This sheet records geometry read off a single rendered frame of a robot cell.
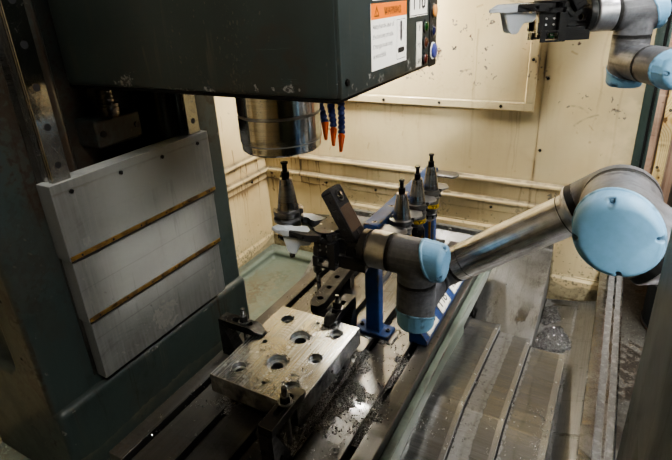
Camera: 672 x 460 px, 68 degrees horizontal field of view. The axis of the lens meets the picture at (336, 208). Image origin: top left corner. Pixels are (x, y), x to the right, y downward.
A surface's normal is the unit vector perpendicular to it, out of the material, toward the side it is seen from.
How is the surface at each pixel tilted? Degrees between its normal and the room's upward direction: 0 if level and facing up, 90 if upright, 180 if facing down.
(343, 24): 90
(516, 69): 90
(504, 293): 24
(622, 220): 86
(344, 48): 90
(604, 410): 0
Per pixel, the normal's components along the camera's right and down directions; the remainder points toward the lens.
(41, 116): 0.88, 0.15
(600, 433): -0.05, -0.92
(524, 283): -0.24, -0.69
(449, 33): -0.48, 0.36
